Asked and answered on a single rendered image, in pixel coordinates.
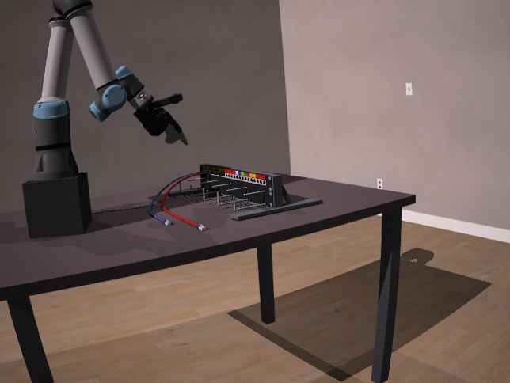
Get grey port rack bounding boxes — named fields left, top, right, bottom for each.
left=168, top=164, right=322, bottom=220

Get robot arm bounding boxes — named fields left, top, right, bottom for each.
left=32, top=0, right=151, bottom=181

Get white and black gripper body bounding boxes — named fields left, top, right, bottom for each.
left=134, top=96, right=171, bottom=136

